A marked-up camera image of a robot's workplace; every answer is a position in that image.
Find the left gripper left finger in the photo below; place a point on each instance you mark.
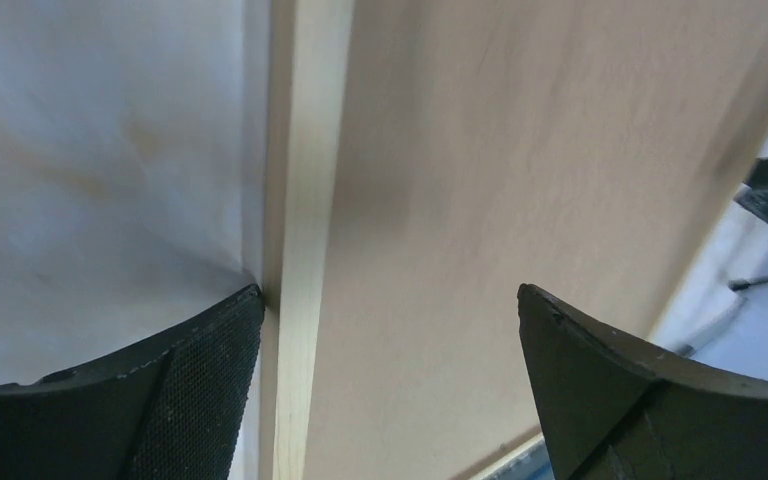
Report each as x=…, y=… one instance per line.
x=167, y=407

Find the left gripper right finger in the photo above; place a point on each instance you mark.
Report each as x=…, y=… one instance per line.
x=614, y=406

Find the light wooden picture frame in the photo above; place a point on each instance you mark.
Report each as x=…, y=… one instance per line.
x=304, y=232

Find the aluminium rail front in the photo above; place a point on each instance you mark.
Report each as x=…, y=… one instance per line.
x=712, y=332

